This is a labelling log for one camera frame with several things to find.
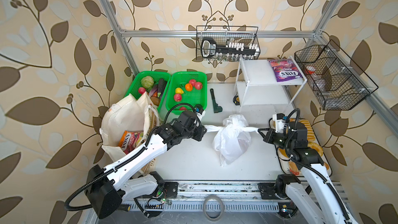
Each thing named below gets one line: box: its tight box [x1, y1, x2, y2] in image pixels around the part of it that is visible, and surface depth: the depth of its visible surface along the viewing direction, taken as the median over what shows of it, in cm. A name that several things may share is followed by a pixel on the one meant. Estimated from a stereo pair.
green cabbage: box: [140, 75, 154, 89], surface depth 114 cm
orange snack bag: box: [118, 130, 145, 155], surface depth 78 cm
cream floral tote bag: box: [99, 93, 161, 175], surface depth 79 cm
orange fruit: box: [185, 82, 193, 92], surface depth 114 cm
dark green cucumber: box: [157, 77, 168, 98], surface depth 111 cm
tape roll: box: [202, 194, 225, 222], surface depth 69 cm
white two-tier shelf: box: [235, 56, 308, 113], surface depth 81 cm
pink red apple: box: [194, 81, 203, 91], surface depth 116 cm
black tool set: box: [201, 37, 261, 59], surface depth 84 cm
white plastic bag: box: [204, 114, 260, 167], surface depth 78 cm
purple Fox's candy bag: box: [267, 58, 304, 83], surface depth 80 cm
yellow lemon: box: [175, 87, 184, 94], surface depth 114 cm
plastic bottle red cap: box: [304, 65, 328, 93], surface depth 82 cm
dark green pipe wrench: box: [209, 88, 223, 114], surface depth 108 cm
